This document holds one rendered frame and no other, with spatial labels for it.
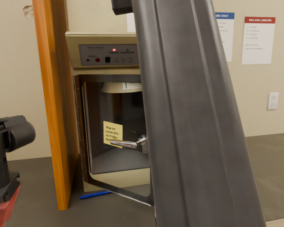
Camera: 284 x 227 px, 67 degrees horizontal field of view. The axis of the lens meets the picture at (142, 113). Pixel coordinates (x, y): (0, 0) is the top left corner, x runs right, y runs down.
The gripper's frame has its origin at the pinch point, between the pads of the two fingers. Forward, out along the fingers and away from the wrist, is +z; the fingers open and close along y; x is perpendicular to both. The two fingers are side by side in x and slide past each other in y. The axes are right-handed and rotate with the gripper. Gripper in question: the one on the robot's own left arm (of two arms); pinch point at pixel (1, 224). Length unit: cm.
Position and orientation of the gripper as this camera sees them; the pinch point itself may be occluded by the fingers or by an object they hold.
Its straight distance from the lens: 58.7
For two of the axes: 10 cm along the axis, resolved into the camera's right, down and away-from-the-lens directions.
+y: -2.1, -2.0, 9.6
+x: -9.8, 0.6, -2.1
